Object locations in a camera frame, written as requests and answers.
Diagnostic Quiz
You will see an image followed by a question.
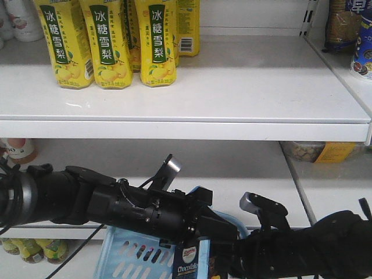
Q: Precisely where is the white store shelving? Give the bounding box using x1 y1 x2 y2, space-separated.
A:
1 1 371 227

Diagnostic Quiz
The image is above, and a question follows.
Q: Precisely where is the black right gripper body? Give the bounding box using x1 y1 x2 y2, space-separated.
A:
208 228 291 278

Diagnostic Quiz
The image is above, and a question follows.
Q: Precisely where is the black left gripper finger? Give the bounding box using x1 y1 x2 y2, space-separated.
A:
197 208 238 241

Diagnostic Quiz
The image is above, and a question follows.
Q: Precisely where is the light blue plastic basket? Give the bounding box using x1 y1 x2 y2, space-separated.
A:
92 185 248 279

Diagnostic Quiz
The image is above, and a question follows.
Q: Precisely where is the yellow pear drink bottle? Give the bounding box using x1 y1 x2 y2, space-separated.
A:
135 1 177 87
34 1 94 90
80 1 133 90
177 0 201 56

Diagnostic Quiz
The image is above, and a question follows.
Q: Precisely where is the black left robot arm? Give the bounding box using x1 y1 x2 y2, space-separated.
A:
1 164 238 247

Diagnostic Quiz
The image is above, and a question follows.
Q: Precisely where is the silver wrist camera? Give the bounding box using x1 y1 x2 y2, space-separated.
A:
239 192 291 232
152 154 182 191

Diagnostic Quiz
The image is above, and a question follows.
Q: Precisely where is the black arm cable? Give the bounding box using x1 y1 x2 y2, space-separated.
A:
42 223 101 279

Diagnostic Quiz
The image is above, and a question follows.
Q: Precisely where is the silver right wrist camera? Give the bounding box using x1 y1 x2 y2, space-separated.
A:
239 192 291 232

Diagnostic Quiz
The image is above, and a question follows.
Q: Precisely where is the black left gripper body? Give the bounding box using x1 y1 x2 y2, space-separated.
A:
87 183 213 244

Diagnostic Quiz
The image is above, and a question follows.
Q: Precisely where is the Chocofello cookie box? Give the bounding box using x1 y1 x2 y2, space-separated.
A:
173 239 200 279

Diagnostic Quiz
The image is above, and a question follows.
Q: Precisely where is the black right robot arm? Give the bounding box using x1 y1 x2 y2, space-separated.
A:
209 192 371 278

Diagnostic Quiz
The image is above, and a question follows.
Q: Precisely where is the brown biscuit pack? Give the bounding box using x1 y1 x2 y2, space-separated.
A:
323 0 366 53

